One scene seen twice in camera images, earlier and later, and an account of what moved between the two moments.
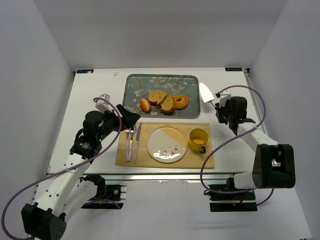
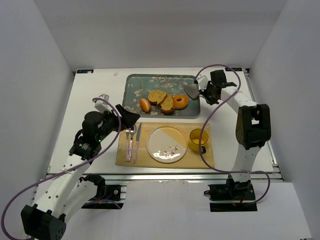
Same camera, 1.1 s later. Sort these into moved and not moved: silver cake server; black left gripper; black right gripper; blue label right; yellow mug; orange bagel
Moved: black right gripper; silver cake server
Not moved: blue label right; black left gripper; orange bagel; yellow mug
